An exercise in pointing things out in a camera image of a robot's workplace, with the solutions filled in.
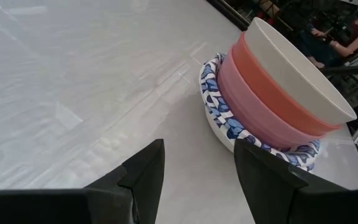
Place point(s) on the orange plastic bowl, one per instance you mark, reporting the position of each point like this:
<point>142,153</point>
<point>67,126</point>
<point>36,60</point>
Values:
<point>269,93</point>

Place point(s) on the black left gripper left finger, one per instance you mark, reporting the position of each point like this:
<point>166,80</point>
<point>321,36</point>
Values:
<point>141,186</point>

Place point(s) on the pink plastic bowl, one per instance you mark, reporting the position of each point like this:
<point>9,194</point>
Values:
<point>247,115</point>

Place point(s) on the white plastic bowl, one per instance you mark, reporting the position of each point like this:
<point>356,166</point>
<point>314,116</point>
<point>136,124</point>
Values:
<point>291,71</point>

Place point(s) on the blue patterned paper bowl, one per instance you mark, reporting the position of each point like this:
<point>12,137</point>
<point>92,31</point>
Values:
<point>218,132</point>
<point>233,126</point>

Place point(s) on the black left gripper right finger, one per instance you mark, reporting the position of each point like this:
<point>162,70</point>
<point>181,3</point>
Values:
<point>266,186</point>

